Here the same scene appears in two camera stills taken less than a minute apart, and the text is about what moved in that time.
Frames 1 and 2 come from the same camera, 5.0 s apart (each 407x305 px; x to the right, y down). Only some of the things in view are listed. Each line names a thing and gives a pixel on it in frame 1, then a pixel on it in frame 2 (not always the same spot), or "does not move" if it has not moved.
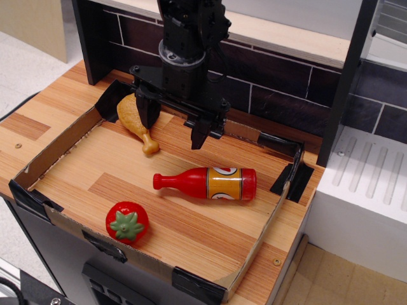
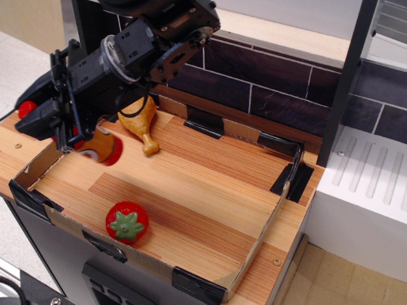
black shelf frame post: [356, 51] does not move
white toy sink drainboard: [360, 208] does not move
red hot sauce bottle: [212, 183] -> [98, 142]
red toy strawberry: [127, 221] does not move
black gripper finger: [200, 131] -> [44, 89]
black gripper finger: [150, 109] -> [42, 123]
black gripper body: [186, 91] -> [86, 93]
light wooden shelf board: [317, 46] does not move
